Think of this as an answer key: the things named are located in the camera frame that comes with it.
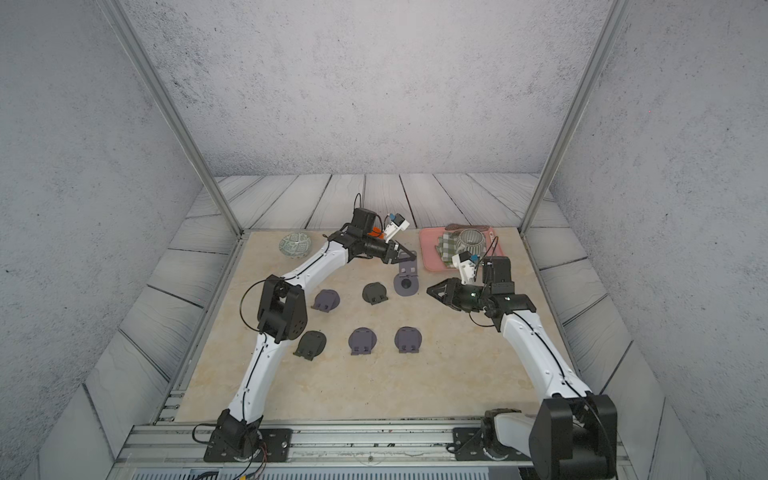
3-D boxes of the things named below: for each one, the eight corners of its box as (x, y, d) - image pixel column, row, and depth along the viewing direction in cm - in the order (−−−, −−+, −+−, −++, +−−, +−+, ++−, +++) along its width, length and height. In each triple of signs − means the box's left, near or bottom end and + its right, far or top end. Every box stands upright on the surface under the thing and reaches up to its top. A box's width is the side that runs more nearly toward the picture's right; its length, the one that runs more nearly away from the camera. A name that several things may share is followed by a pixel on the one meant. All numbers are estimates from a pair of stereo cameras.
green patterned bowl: (277, 258, 113) (275, 254, 111) (284, 237, 120) (282, 232, 118) (307, 258, 112) (306, 253, 111) (312, 236, 120) (311, 232, 118)
